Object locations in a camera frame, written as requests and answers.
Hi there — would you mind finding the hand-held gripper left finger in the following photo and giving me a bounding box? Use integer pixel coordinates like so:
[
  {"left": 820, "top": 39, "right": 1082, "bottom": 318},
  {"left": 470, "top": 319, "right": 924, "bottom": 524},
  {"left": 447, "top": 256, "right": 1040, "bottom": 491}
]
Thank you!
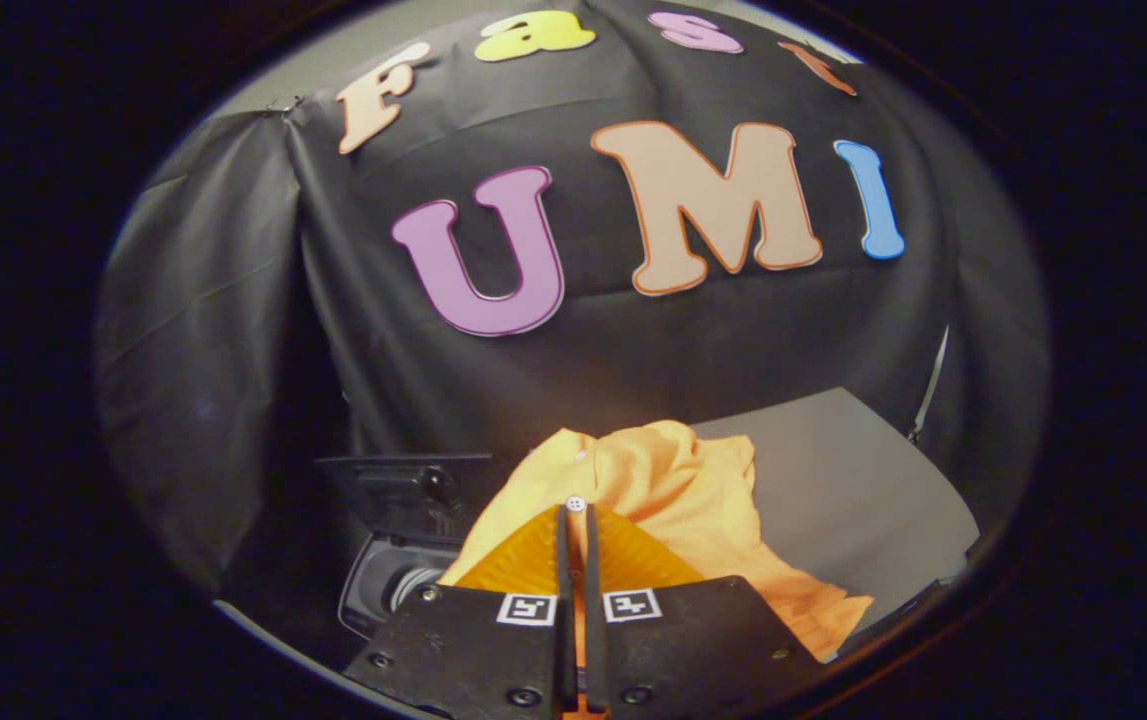
[{"left": 343, "top": 503, "right": 579, "bottom": 720}]

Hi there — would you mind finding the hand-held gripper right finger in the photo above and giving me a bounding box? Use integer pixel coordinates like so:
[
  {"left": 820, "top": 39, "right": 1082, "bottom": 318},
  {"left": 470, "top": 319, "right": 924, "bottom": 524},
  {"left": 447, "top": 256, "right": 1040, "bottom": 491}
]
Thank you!
[{"left": 583, "top": 503, "right": 824, "bottom": 720}]

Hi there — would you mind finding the orange shirt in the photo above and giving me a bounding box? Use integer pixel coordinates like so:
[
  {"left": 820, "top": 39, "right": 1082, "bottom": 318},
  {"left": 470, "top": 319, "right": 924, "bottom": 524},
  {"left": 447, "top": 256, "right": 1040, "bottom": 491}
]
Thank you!
[{"left": 438, "top": 420, "right": 874, "bottom": 666}]

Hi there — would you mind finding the black backdrop cloth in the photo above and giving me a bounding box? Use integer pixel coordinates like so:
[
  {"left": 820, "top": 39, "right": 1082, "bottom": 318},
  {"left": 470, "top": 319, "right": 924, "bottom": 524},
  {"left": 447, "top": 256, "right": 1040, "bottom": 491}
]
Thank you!
[{"left": 93, "top": 0, "right": 1052, "bottom": 601}]

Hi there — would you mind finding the white cabinet with grey top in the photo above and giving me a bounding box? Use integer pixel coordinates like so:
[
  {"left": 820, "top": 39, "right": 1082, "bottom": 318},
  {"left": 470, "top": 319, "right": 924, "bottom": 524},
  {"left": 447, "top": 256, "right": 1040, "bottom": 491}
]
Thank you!
[{"left": 688, "top": 387, "right": 982, "bottom": 651}]

